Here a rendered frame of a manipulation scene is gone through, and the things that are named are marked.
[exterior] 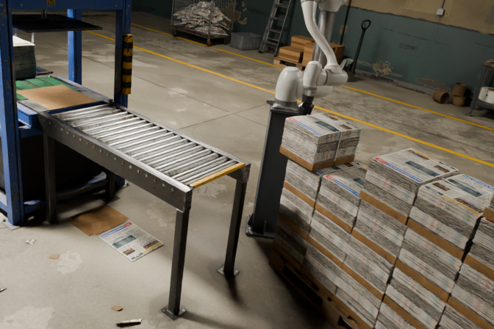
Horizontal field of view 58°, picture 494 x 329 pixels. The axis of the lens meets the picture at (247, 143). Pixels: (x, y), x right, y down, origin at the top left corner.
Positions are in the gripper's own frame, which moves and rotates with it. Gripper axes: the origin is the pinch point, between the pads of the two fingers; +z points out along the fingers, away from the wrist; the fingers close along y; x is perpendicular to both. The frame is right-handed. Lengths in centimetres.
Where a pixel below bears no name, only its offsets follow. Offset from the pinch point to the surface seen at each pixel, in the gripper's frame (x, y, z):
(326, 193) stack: -47, -18, 23
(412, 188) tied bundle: -96, -18, -6
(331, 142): -35.8, -10.8, -4.0
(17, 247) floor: 72, -160, 96
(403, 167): -84, -11, -11
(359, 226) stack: -74, -18, 28
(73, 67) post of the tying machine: 180, -93, 9
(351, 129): -35.3, 5.5, -9.8
